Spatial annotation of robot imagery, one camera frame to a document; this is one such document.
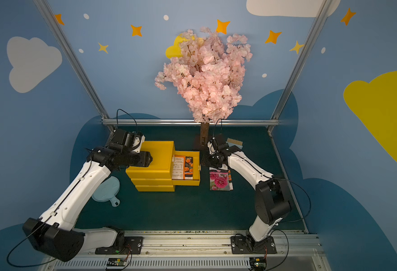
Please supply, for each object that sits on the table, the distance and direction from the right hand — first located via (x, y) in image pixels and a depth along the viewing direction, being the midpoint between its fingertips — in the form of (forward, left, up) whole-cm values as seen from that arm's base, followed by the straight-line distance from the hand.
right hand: (205, 160), depth 89 cm
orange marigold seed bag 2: (-4, -15, -12) cm, 19 cm away
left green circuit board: (-46, +37, -13) cm, 60 cm away
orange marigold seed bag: (-3, +9, -5) cm, 10 cm away
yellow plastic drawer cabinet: (-13, +22, +5) cm, 26 cm away
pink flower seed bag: (-4, -8, -12) cm, 15 cm away
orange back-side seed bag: (-3, +15, -3) cm, 15 cm away
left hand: (-7, +28, +11) cm, 31 cm away
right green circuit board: (-43, -25, -15) cm, 52 cm away
